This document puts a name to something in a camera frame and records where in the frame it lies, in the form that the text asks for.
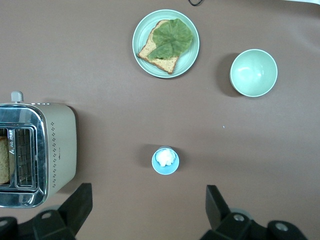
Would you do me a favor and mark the green lettuce leaf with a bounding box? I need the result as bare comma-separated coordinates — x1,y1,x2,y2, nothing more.
146,18,194,61

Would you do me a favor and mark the beige and chrome toaster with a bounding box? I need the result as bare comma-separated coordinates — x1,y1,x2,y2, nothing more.
0,90,78,209

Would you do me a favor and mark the brown bread slice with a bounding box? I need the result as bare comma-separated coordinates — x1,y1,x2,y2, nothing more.
136,19,182,75

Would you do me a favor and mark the brown toast slice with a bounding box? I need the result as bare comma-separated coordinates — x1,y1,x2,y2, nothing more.
0,136,12,186

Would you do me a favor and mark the grey-blue cup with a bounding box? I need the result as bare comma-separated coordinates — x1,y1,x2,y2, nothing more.
151,146,180,176

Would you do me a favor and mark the white crumpled wad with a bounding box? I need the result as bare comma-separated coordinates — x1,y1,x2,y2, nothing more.
155,149,178,168

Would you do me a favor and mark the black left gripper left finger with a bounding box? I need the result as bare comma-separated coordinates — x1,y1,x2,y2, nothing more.
32,182,94,240

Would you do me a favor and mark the pale green bowl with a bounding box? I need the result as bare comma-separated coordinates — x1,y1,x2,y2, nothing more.
229,48,279,98

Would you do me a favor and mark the pale green plate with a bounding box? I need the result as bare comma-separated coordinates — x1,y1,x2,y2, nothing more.
132,9,201,79

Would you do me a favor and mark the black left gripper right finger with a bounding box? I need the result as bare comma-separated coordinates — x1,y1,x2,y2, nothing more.
199,184,270,240

